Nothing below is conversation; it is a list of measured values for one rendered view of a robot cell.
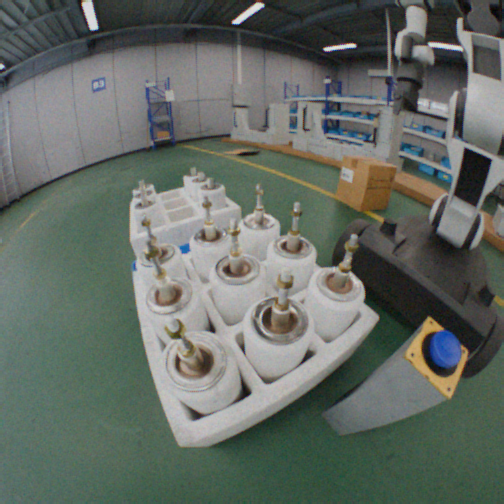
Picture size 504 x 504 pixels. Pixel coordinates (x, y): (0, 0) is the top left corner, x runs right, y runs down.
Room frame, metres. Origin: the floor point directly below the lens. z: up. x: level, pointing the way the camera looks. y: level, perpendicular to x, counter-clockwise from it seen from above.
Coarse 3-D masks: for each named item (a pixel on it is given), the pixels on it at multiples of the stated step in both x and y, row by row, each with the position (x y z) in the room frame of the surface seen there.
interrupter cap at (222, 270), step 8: (248, 256) 0.28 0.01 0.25; (216, 264) 0.26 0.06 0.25; (224, 264) 0.26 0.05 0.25; (248, 264) 0.26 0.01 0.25; (256, 264) 0.26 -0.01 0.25; (216, 272) 0.24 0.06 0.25; (224, 272) 0.24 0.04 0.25; (232, 272) 0.24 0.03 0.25; (248, 272) 0.24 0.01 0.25; (256, 272) 0.24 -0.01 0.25; (224, 280) 0.22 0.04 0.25; (232, 280) 0.22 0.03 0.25; (240, 280) 0.22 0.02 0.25; (248, 280) 0.22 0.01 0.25
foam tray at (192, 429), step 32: (352, 320) 0.20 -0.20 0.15; (160, 352) 0.13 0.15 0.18; (320, 352) 0.13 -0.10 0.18; (352, 352) 0.17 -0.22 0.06; (160, 384) 0.07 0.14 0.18; (256, 384) 0.08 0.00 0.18; (288, 384) 0.08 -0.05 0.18; (192, 416) 0.03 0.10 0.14; (224, 416) 0.03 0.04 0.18; (256, 416) 0.04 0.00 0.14
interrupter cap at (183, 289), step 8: (176, 280) 0.22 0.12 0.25; (184, 280) 0.22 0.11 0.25; (152, 288) 0.20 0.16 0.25; (176, 288) 0.20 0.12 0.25; (184, 288) 0.20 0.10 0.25; (152, 296) 0.18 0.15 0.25; (160, 296) 0.19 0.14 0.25; (176, 296) 0.19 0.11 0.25; (184, 296) 0.19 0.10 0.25; (152, 304) 0.17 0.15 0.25; (160, 304) 0.17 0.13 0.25; (168, 304) 0.17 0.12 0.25; (176, 304) 0.17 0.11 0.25; (184, 304) 0.17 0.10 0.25; (160, 312) 0.15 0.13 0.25; (168, 312) 0.15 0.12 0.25
